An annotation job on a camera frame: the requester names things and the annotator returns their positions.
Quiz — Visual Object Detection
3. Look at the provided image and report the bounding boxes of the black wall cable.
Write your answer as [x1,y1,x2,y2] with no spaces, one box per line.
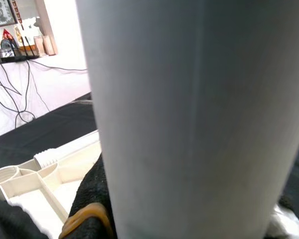
[27,59,88,73]

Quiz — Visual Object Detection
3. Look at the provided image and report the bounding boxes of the white plastic children table top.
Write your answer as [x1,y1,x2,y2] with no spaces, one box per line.
[0,129,102,239]

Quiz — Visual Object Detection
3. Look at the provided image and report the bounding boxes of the yellow rubber band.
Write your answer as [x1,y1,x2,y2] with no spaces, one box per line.
[59,202,113,239]

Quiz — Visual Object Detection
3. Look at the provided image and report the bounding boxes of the framed grey wall picture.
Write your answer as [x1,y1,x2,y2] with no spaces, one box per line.
[0,0,18,25]

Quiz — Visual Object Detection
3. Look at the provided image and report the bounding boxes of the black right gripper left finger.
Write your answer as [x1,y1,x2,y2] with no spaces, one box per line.
[58,149,118,239]

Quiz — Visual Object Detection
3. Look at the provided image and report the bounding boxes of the red paper wall strip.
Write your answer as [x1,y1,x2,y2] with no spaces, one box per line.
[11,0,24,30]

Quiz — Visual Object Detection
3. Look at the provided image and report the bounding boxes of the black router with antennas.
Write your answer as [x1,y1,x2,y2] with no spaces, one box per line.
[0,36,40,65]

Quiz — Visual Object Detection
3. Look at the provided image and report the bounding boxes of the hanging black cable bundle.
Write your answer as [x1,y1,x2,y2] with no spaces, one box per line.
[0,63,50,125]

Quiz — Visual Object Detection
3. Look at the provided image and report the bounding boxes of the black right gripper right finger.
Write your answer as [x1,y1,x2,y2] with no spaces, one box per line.
[265,194,299,239]

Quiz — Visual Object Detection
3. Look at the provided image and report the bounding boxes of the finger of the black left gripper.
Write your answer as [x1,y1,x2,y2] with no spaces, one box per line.
[0,198,52,239]

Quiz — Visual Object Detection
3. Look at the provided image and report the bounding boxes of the white candle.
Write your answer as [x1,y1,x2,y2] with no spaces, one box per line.
[42,34,57,56]
[33,36,44,57]

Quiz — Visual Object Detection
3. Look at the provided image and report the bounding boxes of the red hanging ornament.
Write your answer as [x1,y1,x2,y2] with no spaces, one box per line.
[1,28,14,40]

